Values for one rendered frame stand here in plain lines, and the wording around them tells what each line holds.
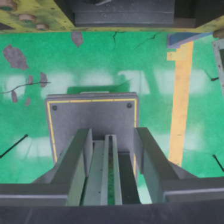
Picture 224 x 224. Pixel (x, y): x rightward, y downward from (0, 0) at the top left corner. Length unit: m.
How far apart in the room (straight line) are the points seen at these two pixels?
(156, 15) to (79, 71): 0.91
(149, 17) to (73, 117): 0.82
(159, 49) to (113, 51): 0.40
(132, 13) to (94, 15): 0.15
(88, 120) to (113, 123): 0.19
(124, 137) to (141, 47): 0.79
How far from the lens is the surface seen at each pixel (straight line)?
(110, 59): 1.44
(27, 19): 0.62
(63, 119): 1.23
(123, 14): 0.71
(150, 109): 1.53
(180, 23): 0.80
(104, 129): 1.20
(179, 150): 1.80
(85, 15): 0.72
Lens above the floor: 1.44
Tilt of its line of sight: 75 degrees down
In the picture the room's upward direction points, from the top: 177 degrees clockwise
